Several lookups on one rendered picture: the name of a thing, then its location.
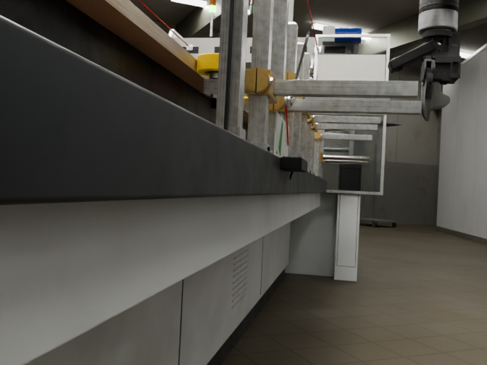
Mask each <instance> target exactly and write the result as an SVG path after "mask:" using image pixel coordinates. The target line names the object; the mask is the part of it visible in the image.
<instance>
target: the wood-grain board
mask: <svg viewBox="0 0 487 365"><path fill-rule="evenodd" d="M65 1H67V2H68V3H70V4H71V5H73V6H74V7H76V8H77V9H79V10H80V11H81V12H83V13H84V14H86V15H88V16H89V17H90V18H92V19H93V20H95V21H97V22H98V23H99V24H100V25H102V26H104V27H105V28H106V29H108V30H110V31H111V32H113V33H114V34H115V35H117V36H118V37H120V38H121V39H123V40H124V41H126V42H127V43H129V44H130V45H131V46H133V47H135V48H136V49H138V50H139V51H140V52H142V53H143V54H145V55H147V56H148V57H149V58H151V59H153V60H154V61H155V62H157V63H158V64H160V65H161V66H163V67H164V68H165V69H167V70H169V71H170V72H171V73H173V74H174V75H176V76H177V77H179V78H180V79H181V80H183V81H185V82H186V83H187V84H189V85H191V86H192V87H194V88H195V89H196V90H198V91H199V92H201V93H203V94H204V95H205V96H207V97H208V98H210V99H211V96H208V95H206V94H205V93H204V79H209V76H205V75H200V74H199V73H198V72H197V71H196V67H197V59H195V58H194V57H193V56H192V55H191V54H189V53H188V52H187V51H186V50H185V49H184V48H183V47H182V46H181V45H180V44H179V43H177V42H176V41H175V40H174V39H173V38H171V37H170V36H169V35H168V34H167V33H166V32H165V31H163V29H161V27H159V26H158V25H157V24H156V23H155V22H153V21H152V20H151V19H150V18H149V17H147V16H146V15H145V14H144V13H143V12H142V11H141V10H140V9H139V8H138V7H137V6H135V5H134V4H133V3H132V2H131V1H129V0H65ZM243 121H244V122H245V123H246V124H248V121H249V112H246V111H245V110H243Z"/></svg>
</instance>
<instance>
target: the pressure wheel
mask: <svg viewBox="0 0 487 365"><path fill-rule="evenodd" d="M218 65H219V53H205V54H200V55H198V56H197V67H196V71H197V72H198V73H199V74H200V75H205V76H209V79H218ZM216 108H217V99H216V98H211V109H216Z"/></svg>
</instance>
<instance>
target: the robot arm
mask: <svg viewBox="0 0 487 365"><path fill-rule="evenodd" d="M458 11H459V0H420V7H419V20H418V33H419V34H420V35H421V36H422V41H424V42H427V43H424V44H423V45H421V46H418V47H417V48H415V49H413V50H411V51H408V52H407V53H405V54H402V55H401V56H395V57H394V58H393V59H392V60H390V61H389V63H388V69H389V71H390V73H395V72H399V71H402V70H403V69H404V68H405V67H407V66H409V65H411V64H413V63H415V62H417V61H419V60H421V62H422V66H421V74H420V80H421V82H422V84H421V102H422V103H421V104H422V115H423V117H424V119H425V121H426V122H428V121H429V118H430V111H431V110H434V109H440V108H444V107H445V106H446V105H448V104H449V102H450V98H449V97H448V96H447V95H445V94H443V93H442V92H441V85H447V84H454V83H455V82H456V81H457V80H458V78H460V72H461V56H460V41H461V33H456V32H457V27H458ZM438 43H440V44H441V45H439V44H438Z"/></svg>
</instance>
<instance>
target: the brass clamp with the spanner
mask: <svg viewBox="0 0 487 365"><path fill-rule="evenodd" d="M284 98H285V96H278V102H277V103H276V104H269V112H282V113H283V118H286V107H285V105H284Z"/></svg>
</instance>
